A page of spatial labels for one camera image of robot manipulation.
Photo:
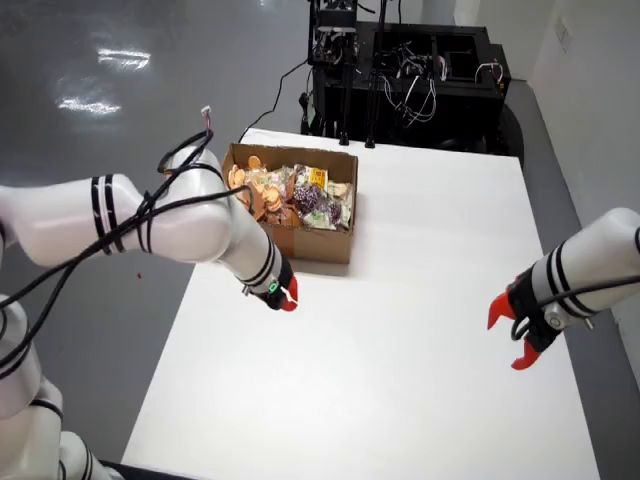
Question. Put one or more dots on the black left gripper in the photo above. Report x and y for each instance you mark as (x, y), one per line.
(275, 301)

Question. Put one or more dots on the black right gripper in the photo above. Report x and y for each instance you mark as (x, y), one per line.
(522, 300)

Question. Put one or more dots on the green white snack packet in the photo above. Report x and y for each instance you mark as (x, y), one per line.
(320, 220)

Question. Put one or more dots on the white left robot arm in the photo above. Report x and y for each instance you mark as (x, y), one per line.
(175, 225)

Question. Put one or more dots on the purple dotted snack packet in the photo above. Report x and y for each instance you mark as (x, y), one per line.
(312, 200)

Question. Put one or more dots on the yellow snack packet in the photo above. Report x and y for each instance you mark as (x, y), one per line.
(318, 177)

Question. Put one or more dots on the brown cardboard box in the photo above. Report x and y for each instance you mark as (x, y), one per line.
(320, 245)

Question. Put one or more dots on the orange round cookie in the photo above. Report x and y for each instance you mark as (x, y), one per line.
(236, 177)

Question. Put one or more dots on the yellow round speckled cookie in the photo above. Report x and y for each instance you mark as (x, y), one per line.
(255, 161)

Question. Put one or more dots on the black equipment rack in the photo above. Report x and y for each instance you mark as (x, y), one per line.
(450, 115)

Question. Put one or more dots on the black camera stand pole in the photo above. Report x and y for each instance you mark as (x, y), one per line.
(371, 110)
(346, 110)

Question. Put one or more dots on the black aluminium rail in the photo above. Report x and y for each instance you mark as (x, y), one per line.
(140, 475)

